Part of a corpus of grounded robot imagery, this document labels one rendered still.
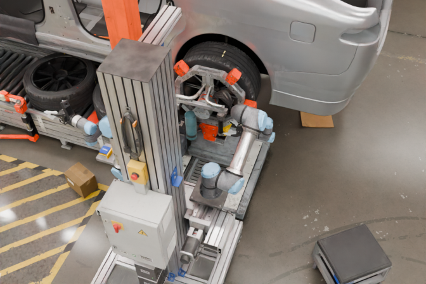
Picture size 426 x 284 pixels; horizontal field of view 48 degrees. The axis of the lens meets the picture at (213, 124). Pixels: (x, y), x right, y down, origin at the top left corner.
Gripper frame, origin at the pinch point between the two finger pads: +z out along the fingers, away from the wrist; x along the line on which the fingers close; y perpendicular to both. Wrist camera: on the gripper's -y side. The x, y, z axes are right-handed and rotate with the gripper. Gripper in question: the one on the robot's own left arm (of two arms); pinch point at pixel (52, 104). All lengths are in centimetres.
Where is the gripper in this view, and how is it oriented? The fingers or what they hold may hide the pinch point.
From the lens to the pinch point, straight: 319.6
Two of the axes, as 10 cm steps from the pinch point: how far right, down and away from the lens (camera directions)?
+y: -0.6, 7.6, 6.4
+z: -8.3, -4.0, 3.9
